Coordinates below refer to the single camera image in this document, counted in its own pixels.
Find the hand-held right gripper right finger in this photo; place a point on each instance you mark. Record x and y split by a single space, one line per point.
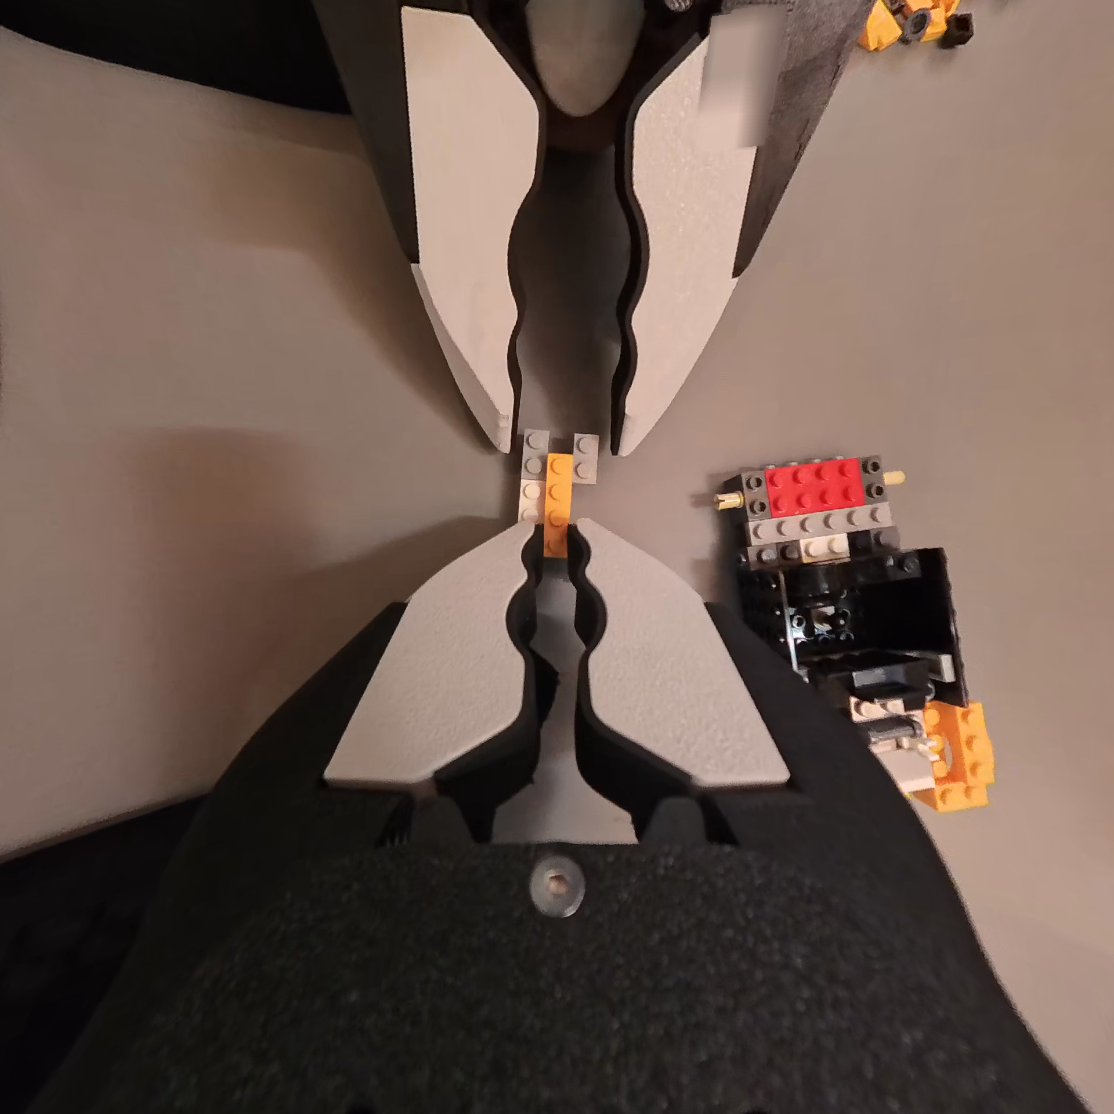
679 688

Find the toy brick car model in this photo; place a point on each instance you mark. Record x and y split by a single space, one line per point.
818 496

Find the pile of small loose bricks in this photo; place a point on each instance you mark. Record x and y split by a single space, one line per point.
905 22

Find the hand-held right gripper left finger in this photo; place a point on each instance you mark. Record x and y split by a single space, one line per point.
426 688

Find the grey desk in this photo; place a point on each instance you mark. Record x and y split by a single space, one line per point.
175 392

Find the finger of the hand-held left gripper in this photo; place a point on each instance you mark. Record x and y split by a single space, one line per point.
687 262
461 218

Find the narrow orange brick plate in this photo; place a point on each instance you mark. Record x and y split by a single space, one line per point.
558 501

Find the person's dark fleece jacket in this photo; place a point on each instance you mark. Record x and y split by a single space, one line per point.
69 957

